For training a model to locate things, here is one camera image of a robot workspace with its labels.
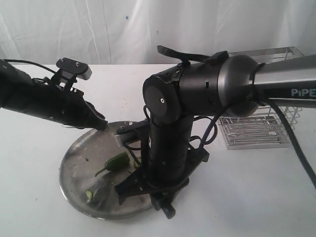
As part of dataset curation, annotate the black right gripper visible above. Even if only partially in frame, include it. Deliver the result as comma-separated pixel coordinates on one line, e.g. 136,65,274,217
115,148,209,219

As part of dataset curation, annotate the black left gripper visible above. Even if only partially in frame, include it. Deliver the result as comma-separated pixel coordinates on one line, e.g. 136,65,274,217
32,83,108,130

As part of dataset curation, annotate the dark green vegetable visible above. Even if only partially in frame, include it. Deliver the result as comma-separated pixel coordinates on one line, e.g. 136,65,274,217
94,152,130,177

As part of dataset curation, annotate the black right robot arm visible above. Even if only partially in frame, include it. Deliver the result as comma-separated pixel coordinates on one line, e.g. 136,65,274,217
115,51,316,218

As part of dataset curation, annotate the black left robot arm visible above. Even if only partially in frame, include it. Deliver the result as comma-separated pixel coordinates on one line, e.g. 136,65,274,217
0,57,108,130

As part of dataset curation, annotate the green vegetable slice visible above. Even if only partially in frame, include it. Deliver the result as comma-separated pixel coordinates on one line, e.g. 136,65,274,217
85,190,94,202

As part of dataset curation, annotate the round stainless steel plate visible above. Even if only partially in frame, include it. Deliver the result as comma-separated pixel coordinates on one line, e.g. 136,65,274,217
59,121,153,220

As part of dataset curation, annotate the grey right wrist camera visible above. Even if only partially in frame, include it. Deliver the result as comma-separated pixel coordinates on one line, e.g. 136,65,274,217
116,120,150,145

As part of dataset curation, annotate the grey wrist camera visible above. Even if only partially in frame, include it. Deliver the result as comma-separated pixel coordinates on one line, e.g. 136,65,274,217
51,57,92,86
116,120,150,145

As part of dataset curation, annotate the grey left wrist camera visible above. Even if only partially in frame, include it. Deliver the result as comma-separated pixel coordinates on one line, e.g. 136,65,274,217
51,57,92,86

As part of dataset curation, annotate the metal wire utensil rack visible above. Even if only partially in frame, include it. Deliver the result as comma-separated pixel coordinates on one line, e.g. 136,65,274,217
218,46,304,150

